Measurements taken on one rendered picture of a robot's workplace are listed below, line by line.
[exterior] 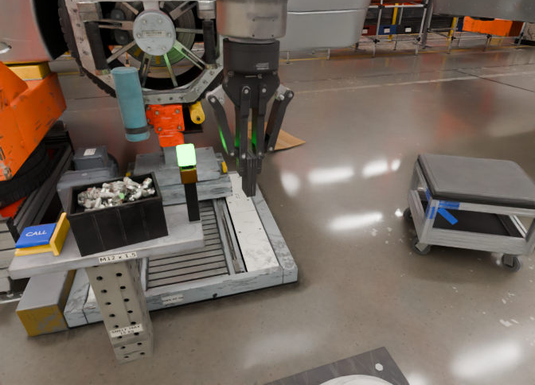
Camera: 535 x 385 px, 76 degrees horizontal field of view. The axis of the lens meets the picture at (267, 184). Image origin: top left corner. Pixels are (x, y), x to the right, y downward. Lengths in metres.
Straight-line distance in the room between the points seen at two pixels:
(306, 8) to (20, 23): 1.07
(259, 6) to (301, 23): 1.17
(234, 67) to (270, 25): 0.07
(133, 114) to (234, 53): 0.93
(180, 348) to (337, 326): 0.52
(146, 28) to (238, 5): 0.85
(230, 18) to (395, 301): 1.16
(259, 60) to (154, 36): 0.85
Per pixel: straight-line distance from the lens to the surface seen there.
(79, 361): 1.30
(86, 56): 1.45
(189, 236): 0.88
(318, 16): 1.63
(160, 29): 1.27
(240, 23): 0.44
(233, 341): 1.21
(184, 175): 0.84
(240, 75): 0.48
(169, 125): 1.48
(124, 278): 0.98
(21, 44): 1.60
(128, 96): 1.33
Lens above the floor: 0.99
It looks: 30 degrees down
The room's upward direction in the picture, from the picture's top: straight up
